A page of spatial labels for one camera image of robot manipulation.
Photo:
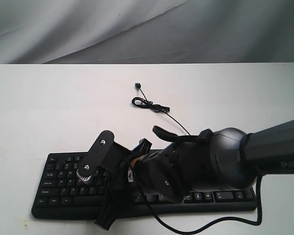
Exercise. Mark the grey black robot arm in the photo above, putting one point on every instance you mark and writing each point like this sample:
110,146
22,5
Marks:
228,159

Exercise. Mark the black acer keyboard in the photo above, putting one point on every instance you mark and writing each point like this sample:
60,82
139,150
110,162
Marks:
62,196

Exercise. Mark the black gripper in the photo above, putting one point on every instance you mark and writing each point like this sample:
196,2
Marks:
106,158

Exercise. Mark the grey backdrop cloth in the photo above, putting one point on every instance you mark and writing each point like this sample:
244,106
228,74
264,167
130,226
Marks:
146,31

